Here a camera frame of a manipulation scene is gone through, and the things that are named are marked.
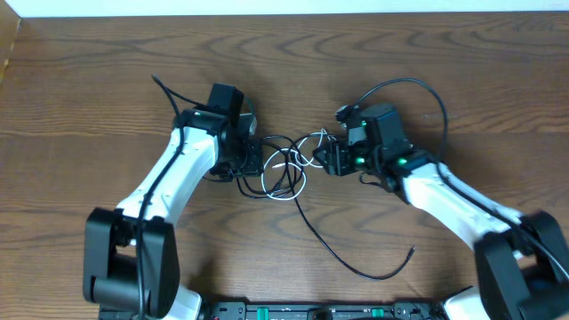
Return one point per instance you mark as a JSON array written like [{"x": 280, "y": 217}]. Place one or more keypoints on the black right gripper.
[{"x": 339, "y": 163}]

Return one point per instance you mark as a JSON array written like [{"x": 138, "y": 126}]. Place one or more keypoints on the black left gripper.
[{"x": 254, "y": 166}]

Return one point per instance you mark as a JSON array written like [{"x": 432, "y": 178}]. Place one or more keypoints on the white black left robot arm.
[{"x": 131, "y": 260}]

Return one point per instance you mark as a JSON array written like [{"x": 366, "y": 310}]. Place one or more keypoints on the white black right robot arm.
[{"x": 521, "y": 260}]

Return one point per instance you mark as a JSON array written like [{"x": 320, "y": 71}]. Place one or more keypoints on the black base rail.
[{"x": 233, "y": 310}]

